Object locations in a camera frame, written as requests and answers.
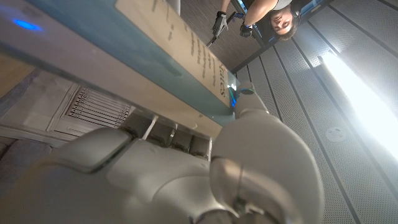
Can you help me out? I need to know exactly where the paper map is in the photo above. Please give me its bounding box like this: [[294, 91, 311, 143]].
[[0, 0, 242, 139]]

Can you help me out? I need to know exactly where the printed living room backdrop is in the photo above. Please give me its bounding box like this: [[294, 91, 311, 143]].
[[0, 52, 215, 200]]

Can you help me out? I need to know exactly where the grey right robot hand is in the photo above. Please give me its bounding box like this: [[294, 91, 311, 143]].
[[0, 81, 326, 224]]

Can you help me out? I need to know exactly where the round white ceiling fitting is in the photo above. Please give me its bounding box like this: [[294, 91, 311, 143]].
[[325, 126, 348, 143]]

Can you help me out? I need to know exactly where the bright ceiling light strip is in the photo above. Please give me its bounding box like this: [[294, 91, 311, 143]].
[[320, 51, 398, 162]]

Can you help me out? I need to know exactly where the person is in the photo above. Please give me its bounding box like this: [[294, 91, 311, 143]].
[[211, 0, 307, 41]]

